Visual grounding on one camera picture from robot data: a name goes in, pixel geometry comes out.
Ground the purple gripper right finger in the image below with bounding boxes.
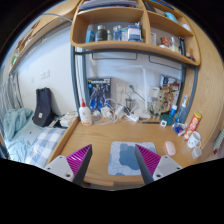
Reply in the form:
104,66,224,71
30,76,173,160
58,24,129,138
135,144,161,184

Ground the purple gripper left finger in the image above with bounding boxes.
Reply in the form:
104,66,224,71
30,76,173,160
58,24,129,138
66,145,92,186

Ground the black pen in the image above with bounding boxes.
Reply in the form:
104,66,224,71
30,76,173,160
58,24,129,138
142,121,160,124

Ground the blue plaid pillow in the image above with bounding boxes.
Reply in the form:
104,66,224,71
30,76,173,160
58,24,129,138
25,127,65,168

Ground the teal round container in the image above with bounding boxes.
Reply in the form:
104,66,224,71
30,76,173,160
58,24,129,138
161,114,174,126

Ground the white lotion pump bottle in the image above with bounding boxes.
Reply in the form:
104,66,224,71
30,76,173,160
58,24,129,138
79,102,92,126

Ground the small white cup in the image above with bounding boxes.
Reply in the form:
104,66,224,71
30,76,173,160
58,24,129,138
192,146,202,159

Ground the white mug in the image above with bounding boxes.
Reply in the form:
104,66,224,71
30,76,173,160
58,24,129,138
187,131,201,148

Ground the white power strip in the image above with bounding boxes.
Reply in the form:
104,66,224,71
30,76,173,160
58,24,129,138
115,105,139,123

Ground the red chips can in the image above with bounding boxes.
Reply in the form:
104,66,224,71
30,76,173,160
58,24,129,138
183,112,202,140

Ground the blue robot model box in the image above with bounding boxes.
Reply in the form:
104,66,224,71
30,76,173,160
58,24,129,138
87,78,111,111

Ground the colourful poster box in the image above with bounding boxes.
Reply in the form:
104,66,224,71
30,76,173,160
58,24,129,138
159,75,181,113

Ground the light blue blanket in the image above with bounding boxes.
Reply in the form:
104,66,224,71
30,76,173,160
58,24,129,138
3,108,33,141

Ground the dark jar on shelf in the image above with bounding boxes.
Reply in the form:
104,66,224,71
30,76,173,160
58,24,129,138
96,25,107,42

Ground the blue white box on shelf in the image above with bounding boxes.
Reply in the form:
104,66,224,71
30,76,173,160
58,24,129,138
128,23,141,42

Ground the wooden wall shelf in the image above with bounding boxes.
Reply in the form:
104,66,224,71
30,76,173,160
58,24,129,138
70,0,200,66

